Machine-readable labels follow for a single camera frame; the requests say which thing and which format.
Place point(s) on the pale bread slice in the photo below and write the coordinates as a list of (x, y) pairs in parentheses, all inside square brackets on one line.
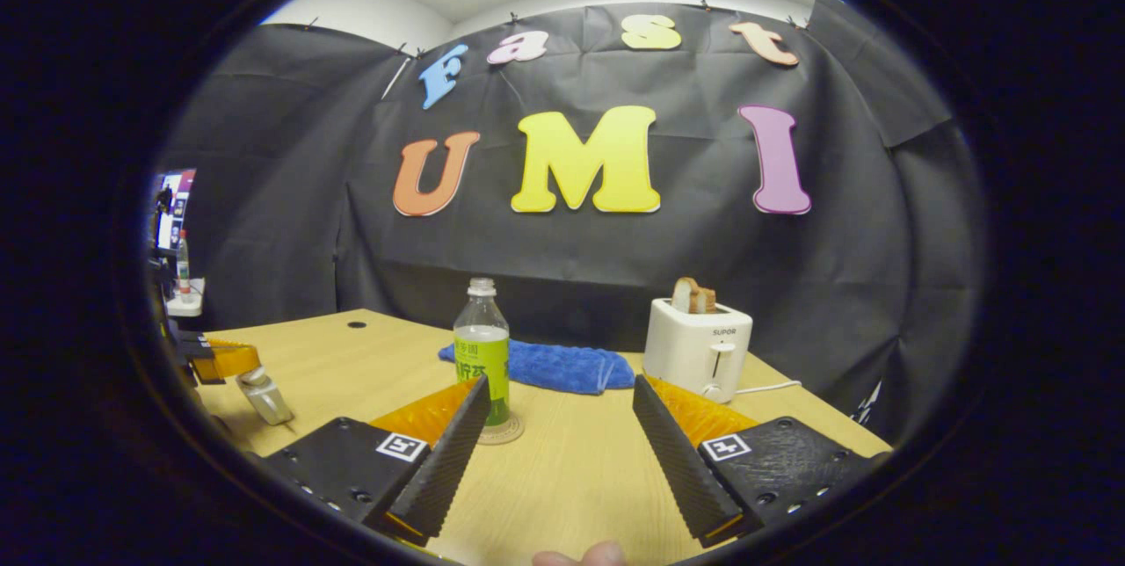
[(684, 295)]

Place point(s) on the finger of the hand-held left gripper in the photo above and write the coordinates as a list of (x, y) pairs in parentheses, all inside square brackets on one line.
[(230, 359)]

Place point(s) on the clear green-label water bottle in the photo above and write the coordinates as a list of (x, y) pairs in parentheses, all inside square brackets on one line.
[(482, 346)]

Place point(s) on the white toaster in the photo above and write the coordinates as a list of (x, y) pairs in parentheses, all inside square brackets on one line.
[(694, 351)]

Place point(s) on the black backdrop cloth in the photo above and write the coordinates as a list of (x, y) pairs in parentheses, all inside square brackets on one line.
[(791, 302)]

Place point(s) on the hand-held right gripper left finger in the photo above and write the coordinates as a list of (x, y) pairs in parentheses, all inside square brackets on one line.
[(444, 460)]

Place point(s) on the blue towel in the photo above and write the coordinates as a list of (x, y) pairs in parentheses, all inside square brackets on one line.
[(554, 366)]

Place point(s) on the small white side table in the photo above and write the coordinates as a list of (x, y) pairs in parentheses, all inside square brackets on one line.
[(186, 304)]

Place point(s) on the round coaster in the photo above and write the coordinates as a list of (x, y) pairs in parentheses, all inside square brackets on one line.
[(510, 432)]

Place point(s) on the brown bread slice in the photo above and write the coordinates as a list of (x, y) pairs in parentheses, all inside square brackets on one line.
[(707, 301)]

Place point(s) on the computer monitor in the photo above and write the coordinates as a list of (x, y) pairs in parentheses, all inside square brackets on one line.
[(176, 210)]

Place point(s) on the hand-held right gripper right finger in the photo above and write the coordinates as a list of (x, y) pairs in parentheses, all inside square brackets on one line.
[(681, 465)]

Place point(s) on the red-cap plastic bottle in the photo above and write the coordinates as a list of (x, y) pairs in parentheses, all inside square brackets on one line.
[(183, 263)]

